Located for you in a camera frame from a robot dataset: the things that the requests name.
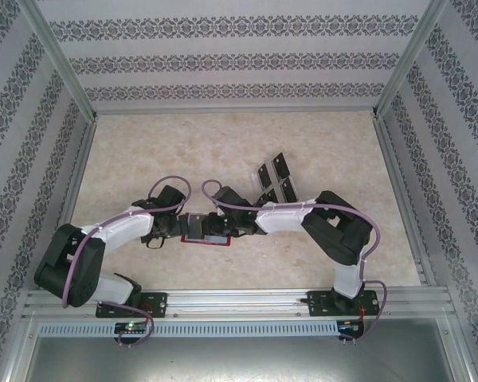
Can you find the red leather card holder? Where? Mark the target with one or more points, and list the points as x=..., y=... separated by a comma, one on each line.
x=217, y=239

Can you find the clear acrylic card stand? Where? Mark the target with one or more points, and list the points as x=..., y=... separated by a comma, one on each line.
x=253, y=179

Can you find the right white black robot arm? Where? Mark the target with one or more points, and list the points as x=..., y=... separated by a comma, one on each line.
x=283, y=217

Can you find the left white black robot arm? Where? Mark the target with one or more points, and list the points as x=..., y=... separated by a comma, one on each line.
x=119, y=224

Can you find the grey metal sheet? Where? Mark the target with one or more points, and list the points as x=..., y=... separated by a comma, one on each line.
x=239, y=362

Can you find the wide aluminium mounting rail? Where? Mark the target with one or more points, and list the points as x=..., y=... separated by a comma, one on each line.
x=235, y=302

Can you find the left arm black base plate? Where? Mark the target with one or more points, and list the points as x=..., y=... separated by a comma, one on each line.
x=159, y=304

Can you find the aluminium table side rail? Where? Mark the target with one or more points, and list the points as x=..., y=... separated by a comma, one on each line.
x=395, y=167
x=81, y=167

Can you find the thin aluminium frame rail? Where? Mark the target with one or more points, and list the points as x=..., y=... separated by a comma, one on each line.
x=235, y=111

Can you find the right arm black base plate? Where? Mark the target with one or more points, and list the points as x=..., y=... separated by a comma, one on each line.
x=316, y=304

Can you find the aluminium frame post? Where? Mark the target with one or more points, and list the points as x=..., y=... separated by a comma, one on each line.
x=407, y=59
x=63, y=63

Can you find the aluminium frame leg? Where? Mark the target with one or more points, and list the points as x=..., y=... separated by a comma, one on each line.
x=18, y=350
x=460, y=350

